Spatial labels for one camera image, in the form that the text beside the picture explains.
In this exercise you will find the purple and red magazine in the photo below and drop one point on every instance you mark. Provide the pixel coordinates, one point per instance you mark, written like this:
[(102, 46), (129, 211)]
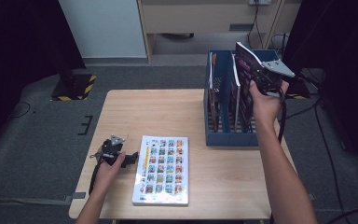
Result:
[(245, 71), (234, 93)]

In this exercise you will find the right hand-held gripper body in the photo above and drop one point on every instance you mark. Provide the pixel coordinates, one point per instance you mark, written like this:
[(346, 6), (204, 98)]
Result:
[(273, 82)]

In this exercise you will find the white wall socket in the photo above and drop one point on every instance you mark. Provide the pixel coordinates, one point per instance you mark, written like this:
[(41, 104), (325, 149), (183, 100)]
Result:
[(259, 2)]

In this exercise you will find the blue plastic file rack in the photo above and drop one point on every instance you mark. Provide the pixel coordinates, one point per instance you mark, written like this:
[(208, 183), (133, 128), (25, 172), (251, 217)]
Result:
[(223, 77)]

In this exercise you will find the black curtain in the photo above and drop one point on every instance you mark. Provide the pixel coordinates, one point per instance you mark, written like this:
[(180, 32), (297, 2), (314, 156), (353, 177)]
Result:
[(348, 46), (18, 46)]

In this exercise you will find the striped black stand base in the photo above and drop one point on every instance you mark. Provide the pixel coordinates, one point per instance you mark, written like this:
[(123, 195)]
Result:
[(300, 90), (74, 87)]

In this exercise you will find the person's right hand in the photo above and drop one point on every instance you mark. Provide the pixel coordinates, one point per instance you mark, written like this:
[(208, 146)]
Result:
[(267, 107)]

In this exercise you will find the person's left hand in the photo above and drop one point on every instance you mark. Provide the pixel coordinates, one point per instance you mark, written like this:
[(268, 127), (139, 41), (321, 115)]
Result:
[(105, 179)]

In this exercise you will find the grey tape strip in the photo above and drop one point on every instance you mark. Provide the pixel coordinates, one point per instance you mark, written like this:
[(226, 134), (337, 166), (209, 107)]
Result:
[(312, 196), (78, 195)]

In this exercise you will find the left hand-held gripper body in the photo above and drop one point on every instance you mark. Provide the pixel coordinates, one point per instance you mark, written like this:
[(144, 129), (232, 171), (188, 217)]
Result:
[(113, 151)]

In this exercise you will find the black floor tape mark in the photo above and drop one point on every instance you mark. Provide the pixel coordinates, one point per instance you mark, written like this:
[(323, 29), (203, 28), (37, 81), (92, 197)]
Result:
[(88, 125)]

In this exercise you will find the beige wooden desk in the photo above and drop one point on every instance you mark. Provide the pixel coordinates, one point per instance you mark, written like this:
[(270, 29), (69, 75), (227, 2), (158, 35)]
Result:
[(199, 18)]

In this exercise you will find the white cabinet panel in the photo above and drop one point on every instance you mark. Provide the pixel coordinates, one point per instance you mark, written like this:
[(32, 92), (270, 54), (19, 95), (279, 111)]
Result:
[(105, 28)]

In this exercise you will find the white magazine with colourful grid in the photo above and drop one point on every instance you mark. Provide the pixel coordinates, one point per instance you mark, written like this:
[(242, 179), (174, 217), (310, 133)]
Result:
[(161, 168)]

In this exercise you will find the orange and white magazine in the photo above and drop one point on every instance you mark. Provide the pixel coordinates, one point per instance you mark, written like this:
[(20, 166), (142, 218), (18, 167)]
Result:
[(211, 71)]

